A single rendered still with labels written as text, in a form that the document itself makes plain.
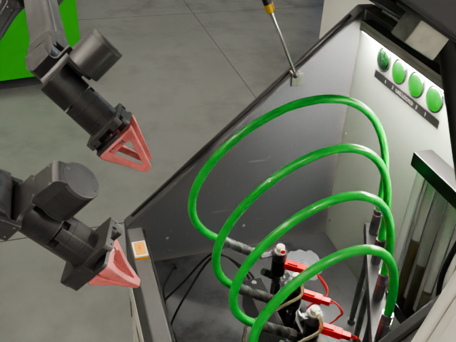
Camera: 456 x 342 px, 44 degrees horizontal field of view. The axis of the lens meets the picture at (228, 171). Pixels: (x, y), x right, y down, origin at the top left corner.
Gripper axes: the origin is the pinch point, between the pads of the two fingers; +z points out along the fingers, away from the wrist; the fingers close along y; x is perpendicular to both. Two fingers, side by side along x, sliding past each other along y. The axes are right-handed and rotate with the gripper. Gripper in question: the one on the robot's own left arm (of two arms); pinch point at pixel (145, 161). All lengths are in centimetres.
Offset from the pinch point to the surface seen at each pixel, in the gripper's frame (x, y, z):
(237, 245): 0.8, 3.0, 23.9
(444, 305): -20.7, -33.4, 30.8
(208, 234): 2.3, 1.2, 17.7
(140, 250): 22.4, 25.4, 19.5
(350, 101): -31.1, -0.7, 16.2
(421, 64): -45, 7, 23
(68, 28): 52, 323, -35
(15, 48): 86, 314, -51
